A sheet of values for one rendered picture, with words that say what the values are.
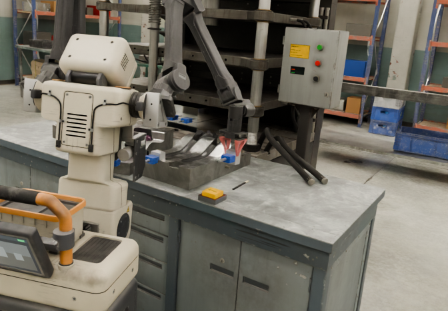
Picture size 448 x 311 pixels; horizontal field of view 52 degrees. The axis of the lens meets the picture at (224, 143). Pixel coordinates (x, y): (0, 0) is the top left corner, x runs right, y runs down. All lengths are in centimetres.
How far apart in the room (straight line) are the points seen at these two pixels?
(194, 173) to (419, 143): 383
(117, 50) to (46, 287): 74
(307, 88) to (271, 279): 111
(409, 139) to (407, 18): 309
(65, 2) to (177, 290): 123
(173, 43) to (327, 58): 100
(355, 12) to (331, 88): 618
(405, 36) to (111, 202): 689
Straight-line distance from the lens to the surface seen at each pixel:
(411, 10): 805
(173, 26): 172
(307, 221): 168
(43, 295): 136
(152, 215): 203
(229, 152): 187
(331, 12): 319
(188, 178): 185
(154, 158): 191
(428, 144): 539
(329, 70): 243
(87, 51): 157
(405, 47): 804
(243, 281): 186
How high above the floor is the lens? 145
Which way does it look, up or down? 14 degrees down
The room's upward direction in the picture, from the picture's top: 4 degrees clockwise
